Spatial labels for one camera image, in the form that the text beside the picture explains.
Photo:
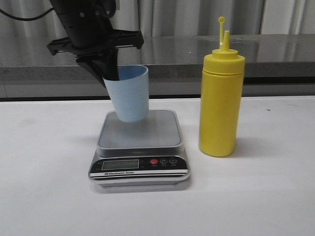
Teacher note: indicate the grey stone counter ledge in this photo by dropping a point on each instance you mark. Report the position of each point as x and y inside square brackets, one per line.
[276, 65]

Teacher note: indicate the grey pleated curtain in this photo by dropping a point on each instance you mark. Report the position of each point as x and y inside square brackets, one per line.
[30, 18]

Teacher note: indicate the yellow squeeze bottle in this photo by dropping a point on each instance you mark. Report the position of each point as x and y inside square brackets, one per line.
[221, 91]

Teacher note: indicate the silver electronic kitchen scale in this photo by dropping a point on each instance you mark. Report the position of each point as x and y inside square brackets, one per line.
[146, 152]

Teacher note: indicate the light blue plastic cup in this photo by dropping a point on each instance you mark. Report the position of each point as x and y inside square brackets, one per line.
[130, 94]

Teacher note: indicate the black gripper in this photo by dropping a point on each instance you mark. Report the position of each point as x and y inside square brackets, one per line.
[89, 30]

